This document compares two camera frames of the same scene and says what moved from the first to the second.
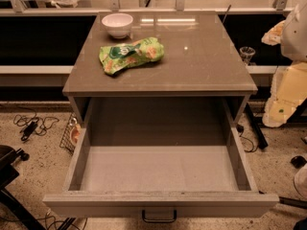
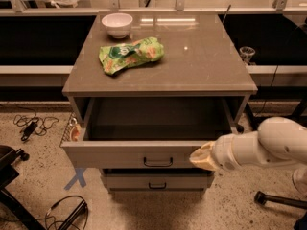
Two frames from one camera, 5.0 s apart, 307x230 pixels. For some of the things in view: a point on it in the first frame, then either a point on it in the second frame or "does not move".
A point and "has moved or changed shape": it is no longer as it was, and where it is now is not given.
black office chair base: [8, 173] does not move
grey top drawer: [160, 157] has moved or changed shape
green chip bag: [117, 57] does not move
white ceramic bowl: [117, 24] does not move
